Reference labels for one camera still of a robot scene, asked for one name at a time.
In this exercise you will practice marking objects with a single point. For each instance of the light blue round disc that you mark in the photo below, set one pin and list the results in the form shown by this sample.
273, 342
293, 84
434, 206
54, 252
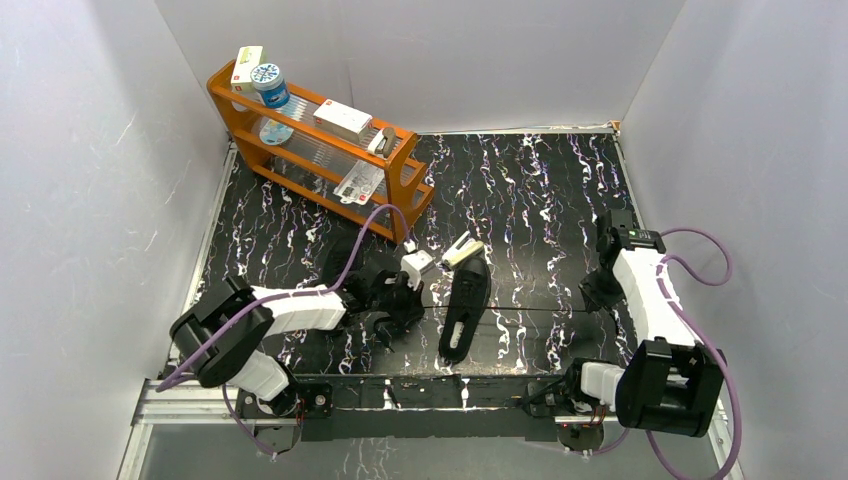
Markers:
274, 133

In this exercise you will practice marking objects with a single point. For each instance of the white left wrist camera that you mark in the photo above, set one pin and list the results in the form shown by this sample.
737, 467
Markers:
415, 263

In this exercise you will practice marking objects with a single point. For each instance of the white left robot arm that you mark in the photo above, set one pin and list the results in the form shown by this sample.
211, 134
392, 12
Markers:
221, 334

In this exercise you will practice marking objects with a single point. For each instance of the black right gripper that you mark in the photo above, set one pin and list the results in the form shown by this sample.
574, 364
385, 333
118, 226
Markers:
594, 298

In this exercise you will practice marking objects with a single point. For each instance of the blue lidded round jar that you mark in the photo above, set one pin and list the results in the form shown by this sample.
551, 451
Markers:
268, 81

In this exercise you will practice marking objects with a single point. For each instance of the clear plastic packet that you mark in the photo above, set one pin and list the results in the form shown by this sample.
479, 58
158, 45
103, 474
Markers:
359, 184

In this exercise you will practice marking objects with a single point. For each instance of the orange wooden shelf rack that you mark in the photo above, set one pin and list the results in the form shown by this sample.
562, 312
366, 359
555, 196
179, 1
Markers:
314, 162

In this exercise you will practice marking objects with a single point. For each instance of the aluminium frame rail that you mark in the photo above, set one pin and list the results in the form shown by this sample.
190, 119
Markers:
190, 403

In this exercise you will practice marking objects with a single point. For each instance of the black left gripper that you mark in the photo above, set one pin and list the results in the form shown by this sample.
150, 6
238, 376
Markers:
395, 304

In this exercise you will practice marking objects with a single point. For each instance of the white rectangular box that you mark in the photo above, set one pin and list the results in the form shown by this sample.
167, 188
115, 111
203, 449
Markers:
343, 121

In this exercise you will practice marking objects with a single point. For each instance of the white yellow carton box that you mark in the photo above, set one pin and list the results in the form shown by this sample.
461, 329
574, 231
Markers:
247, 59

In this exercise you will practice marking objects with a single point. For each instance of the black canvas shoe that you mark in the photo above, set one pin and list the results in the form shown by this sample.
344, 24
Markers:
336, 260
469, 300

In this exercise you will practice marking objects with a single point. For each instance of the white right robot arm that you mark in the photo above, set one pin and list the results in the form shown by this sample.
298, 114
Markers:
656, 324

